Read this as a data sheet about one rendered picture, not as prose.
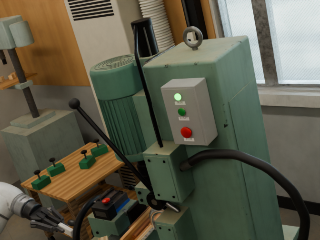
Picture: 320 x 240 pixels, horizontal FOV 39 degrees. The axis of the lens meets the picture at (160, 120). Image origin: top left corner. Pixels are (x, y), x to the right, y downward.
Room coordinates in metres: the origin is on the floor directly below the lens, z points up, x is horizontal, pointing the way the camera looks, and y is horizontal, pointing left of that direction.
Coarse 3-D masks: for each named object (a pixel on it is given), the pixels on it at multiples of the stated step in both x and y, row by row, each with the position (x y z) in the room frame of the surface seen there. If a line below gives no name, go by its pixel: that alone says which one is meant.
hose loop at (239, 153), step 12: (192, 156) 1.06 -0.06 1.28; (204, 156) 1.03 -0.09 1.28; (216, 156) 1.01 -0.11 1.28; (228, 156) 0.99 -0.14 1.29; (240, 156) 0.98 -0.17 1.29; (252, 156) 0.97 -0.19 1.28; (180, 168) 1.08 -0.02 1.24; (264, 168) 0.94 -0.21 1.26; (276, 180) 0.93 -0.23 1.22; (288, 180) 0.92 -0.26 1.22; (288, 192) 0.92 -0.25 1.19; (300, 204) 0.90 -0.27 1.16; (300, 216) 0.91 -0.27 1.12; (300, 228) 0.91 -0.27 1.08
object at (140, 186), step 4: (140, 184) 1.38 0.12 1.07; (136, 188) 1.37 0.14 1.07; (140, 188) 1.36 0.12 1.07; (144, 188) 1.35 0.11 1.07; (136, 192) 1.37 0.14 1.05; (140, 192) 1.36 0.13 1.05; (144, 192) 1.35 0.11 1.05; (148, 192) 1.34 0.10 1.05; (140, 196) 1.36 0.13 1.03; (144, 196) 1.35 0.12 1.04; (140, 200) 1.36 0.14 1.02; (144, 200) 1.35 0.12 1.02; (148, 204) 1.35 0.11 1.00
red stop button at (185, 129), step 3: (183, 129) 1.03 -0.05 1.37; (186, 129) 1.03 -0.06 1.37; (189, 129) 1.03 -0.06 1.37; (180, 132) 1.04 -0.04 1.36; (183, 132) 1.03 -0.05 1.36; (186, 132) 1.03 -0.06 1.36; (189, 132) 1.02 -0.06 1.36; (183, 135) 1.03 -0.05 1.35; (186, 135) 1.03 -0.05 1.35; (189, 135) 1.02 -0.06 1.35
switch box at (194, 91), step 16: (176, 80) 1.09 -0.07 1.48; (192, 80) 1.05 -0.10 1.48; (192, 96) 1.01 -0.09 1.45; (208, 96) 1.05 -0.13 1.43; (176, 112) 1.05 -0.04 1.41; (192, 112) 1.02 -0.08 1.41; (208, 112) 1.03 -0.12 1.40; (176, 128) 1.06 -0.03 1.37; (192, 128) 1.03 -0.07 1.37; (208, 128) 1.02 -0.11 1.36; (192, 144) 1.03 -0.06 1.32; (208, 144) 1.01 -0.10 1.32
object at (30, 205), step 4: (28, 204) 1.64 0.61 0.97; (32, 204) 1.64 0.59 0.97; (36, 204) 1.65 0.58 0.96; (24, 208) 1.64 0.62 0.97; (28, 208) 1.63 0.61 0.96; (32, 208) 1.63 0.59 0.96; (36, 208) 1.64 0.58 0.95; (40, 208) 1.65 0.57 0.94; (44, 208) 1.65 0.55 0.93; (24, 212) 1.63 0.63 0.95; (28, 212) 1.62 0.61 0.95; (32, 212) 1.63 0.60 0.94; (36, 212) 1.63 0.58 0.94; (40, 212) 1.63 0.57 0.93; (24, 216) 1.63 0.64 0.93; (28, 216) 1.61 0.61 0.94; (32, 216) 1.61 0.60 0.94; (36, 216) 1.61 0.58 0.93; (36, 220) 1.60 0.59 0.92; (40, 220) 1.60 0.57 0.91
